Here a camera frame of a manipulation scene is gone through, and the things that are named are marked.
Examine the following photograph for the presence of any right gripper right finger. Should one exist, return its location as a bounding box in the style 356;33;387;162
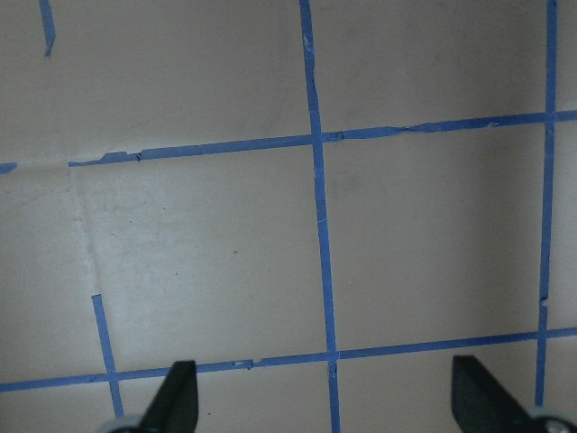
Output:
451;355;541;433

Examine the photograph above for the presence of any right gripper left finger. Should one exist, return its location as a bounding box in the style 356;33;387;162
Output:
136;361;199;433

